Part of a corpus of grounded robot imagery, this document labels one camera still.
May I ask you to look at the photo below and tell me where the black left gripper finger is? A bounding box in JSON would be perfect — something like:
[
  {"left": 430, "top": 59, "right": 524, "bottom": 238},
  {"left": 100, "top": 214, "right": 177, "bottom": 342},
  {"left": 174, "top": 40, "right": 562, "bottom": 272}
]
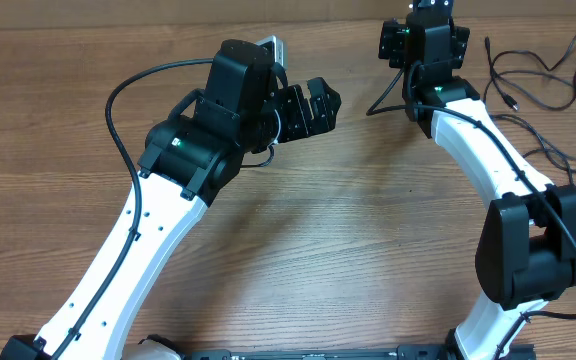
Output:
[
  {"left": 307, "top": 77, "right": 341, "bottom": 133},
  {"left": 300, "top": 97, "right": 324, "bottom": 135}
]

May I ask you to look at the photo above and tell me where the black thick plug cable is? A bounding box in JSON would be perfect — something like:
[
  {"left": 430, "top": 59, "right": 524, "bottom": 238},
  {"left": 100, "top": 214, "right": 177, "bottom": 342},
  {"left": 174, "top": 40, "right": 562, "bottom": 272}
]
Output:
[{"left": 482, "top": 18, "right": 576, "bottom": 113}]

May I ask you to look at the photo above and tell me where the black short usb cable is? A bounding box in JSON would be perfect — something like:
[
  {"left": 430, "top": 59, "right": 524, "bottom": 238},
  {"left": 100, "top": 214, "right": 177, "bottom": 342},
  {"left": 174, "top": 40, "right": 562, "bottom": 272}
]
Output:
[{"left": 522, "top": 144, "right": 576, "bottom": 206}]

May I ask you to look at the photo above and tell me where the black long looped cable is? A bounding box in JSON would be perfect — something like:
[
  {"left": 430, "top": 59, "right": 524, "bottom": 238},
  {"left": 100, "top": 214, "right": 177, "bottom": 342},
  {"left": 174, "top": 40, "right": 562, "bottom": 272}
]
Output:
[{"left": 482, "top": 69, "right": 576, "bottom": 176}]

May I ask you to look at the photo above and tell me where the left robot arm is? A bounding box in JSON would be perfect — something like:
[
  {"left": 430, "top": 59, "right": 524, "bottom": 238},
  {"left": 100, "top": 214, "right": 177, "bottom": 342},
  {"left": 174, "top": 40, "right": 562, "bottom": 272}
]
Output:
[{"left": 1, "top": 36, "right": 342, "bottom": 360}]

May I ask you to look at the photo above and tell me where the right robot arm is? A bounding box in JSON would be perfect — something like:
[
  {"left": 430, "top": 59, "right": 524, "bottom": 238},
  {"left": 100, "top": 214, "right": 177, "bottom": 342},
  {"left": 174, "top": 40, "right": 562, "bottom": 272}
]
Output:
[{"left": 379, "top": 0, "right": 576, "bottom": 359}]

